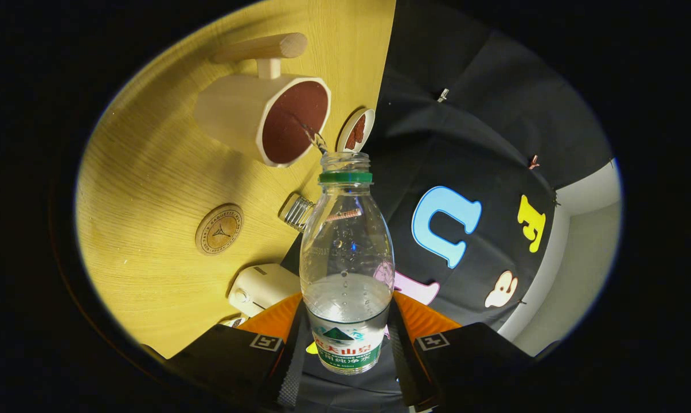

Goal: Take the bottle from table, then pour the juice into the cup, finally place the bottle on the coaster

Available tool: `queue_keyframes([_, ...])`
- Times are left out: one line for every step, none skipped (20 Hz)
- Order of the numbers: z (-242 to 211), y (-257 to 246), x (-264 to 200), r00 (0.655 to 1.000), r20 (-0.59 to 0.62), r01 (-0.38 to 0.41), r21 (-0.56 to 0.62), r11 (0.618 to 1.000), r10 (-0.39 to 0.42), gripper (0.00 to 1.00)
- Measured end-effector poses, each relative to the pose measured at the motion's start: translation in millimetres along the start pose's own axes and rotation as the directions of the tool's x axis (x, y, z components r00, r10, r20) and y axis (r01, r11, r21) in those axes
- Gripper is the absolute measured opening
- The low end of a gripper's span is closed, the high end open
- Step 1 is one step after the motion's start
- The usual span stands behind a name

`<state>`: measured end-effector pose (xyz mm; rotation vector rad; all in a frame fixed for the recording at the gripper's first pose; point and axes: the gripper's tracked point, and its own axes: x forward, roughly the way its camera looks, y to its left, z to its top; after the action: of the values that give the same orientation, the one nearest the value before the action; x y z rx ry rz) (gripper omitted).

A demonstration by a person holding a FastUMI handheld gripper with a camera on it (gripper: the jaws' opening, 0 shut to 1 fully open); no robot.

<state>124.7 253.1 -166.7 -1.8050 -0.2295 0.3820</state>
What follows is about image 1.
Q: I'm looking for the clear plastic juice bottle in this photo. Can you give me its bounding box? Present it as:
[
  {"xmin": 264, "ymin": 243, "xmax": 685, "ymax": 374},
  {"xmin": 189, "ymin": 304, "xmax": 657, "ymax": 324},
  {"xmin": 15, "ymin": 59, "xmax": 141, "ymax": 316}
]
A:
[{"xmin": 299, "ymin": 152, "xmax": 396, "ymax": 375}]

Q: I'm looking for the wire mesh holder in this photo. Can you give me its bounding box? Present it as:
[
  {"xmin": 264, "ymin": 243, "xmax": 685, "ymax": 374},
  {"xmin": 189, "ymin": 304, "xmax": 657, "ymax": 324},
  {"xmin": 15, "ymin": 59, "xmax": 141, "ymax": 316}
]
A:
[{"xmin": 278, "ymin": 193, "xmax": 316, "ymax": 232}]

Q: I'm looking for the cream cup with wooden handle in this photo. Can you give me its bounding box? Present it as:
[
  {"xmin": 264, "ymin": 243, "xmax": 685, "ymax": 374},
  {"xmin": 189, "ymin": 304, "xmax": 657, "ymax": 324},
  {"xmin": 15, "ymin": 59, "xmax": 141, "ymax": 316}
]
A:
[{"xmin": 193, "ymin": 33, "xmax": 332, "ymax": 168}]

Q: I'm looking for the wooden table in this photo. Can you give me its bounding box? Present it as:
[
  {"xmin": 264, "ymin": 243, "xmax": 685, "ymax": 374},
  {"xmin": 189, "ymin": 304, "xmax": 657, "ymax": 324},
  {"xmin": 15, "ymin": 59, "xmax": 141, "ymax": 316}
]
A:
[{"xmin": 75, "ymin": 0, "xmax": 397, "ymax": 359}]

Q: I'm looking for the white toaster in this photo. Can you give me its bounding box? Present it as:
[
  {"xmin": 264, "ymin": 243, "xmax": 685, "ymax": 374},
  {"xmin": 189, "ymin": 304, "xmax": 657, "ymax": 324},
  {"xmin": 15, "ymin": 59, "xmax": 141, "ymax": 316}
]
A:
[{"xmin": 228, "ymin": 263, "xmax": 302, "ymax": 318}]

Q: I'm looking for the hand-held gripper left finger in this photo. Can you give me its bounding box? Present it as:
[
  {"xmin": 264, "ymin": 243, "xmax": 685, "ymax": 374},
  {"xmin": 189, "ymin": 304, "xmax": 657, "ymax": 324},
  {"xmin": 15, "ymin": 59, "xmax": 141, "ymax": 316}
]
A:
[{"xmin": 142, "ymin": 293, "xmax": 310, "ymax": 411}]

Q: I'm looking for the small white plate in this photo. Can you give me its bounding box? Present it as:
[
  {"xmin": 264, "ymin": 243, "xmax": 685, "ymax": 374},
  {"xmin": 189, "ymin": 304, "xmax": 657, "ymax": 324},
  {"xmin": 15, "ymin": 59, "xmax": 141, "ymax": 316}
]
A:
[{"xmin": 337, "ymin": 108, "xmax": 376, "ymax": 154}]

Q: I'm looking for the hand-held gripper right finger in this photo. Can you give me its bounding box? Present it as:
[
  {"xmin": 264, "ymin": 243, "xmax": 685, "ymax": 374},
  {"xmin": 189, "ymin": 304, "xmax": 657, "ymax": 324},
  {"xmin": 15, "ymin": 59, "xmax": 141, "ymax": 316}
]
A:
[{"xmin": 387, "ymin": 291, "xmax": 561, "ymax": 412}]

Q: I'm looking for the round wooden coaster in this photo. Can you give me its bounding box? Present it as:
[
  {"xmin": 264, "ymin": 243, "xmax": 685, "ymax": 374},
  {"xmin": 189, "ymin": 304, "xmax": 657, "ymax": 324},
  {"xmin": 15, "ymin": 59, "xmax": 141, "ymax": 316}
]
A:
[{"xmin": 195, "ymin": 204, "xmax": 244, "ymax": 256}]

